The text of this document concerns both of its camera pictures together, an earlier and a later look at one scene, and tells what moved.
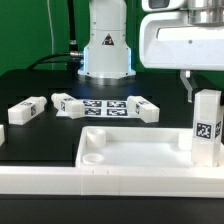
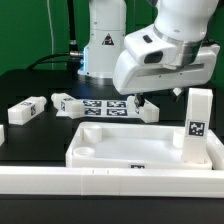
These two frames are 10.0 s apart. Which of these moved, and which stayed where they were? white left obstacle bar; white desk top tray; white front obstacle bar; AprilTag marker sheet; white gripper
Moved: white desk top tray; white gripper
Stayed: white left obstacle bar; white front obstacle bar; AprilTag marker sheet
